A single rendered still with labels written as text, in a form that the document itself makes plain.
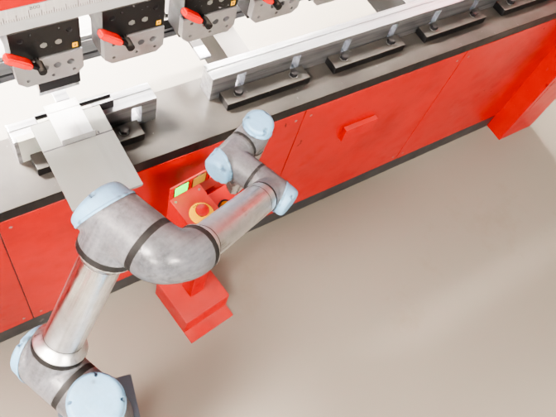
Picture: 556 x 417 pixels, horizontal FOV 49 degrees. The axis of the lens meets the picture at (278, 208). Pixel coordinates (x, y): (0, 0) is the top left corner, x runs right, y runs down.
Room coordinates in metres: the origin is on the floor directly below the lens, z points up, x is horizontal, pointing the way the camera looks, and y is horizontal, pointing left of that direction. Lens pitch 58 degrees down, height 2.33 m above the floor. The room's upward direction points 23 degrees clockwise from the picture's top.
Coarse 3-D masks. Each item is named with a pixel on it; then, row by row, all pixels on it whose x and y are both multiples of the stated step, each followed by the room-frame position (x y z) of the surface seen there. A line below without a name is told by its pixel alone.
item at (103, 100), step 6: (96, 96) 0.91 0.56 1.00; (102, 96) 0.92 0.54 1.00; (108, 96) 0.93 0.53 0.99; (84, 102) 0.88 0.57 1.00; (90, 102) 0.89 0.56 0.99; (96, 102) 0.89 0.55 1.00; (102, 102) 0.90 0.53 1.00; (108, 102) 0.91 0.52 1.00; (102, 108) 0.90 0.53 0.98; (36, 114) 0.79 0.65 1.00; (42, 114) 0.79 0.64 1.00; (36, 120) 0.78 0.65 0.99
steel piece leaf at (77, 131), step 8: (56, 112) 0.81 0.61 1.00; (64, 112) 0.82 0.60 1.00; (72, 112) 0.83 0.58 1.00; (80, 112) 0.84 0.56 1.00; (56, 120) 0.79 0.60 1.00; (64, 120) 0.80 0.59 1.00; (72, 120) 0.81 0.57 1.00; (80, 120) 0.82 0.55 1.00; (56, 128) 0.77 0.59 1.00; (64, 128) 0.78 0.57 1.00; (72, 128) 0.79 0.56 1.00; (80, 128) 0.80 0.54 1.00; (88, 128) 0.81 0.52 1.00; (64, 136) 0.76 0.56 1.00; (72, 136) 0.77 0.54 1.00; (80, 136) 0.77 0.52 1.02; (88, 136) 0.78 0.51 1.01; (64, 144) 0.73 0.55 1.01
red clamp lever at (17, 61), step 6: (6, 54) 0.70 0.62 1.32; (6, 60) 0.69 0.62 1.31; (12, 60) 0.70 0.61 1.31; (18, 60) 0.71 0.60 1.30; (24, 60) 0.72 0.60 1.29; (30, 60) 0.73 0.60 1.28; (36, 60) 0.75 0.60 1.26; (18, 66) 0.70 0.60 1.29; (24, 66) 0.71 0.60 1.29; (30, 66) 0.72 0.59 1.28; (36, 66) 0.73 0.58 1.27; (42, 66) 0.74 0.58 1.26; (42, 72) 0.73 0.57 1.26
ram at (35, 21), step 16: (0, 0) 0.73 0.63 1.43; (16, 0) 0.75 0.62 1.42; (32, 0) 0.77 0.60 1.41; (48, 0) 0.80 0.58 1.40; (112, 0) 0.90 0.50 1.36; (128, 0) 0.93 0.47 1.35; (144, 0) 0.96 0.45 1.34; (48, 16) 0.79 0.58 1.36; (64, 16) 0.82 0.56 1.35; (80, 16) 0.85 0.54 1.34; (0, 32) 0.72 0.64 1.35
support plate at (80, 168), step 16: (96, 112) 0.86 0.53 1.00; (32, 128) 0.74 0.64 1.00; (48, 128) 0.76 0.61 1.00; (96, 128) 0.82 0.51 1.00; (112, 128) 0.84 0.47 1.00; (48, 144) 0.72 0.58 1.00; (80, 144) 0.76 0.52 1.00; (96, 144) 0.77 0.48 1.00; (112, 144) 0.79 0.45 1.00; (48, 160) 0.68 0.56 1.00; (64, 160) 0.70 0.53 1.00; (80, 160) 0.72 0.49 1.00; (96, 160) 0.73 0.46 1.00; (112, 160) 0.75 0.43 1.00; (128, 160) 0.77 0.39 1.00; (64, 176) 0.66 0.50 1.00; (80, 176) 0.67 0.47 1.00; (96, 176) 0.69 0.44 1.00; (112, 176) 0.71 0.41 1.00; (128, 176) 0.73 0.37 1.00; (64, 192) 0.62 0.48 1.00; (80, 192) 0.64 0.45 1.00
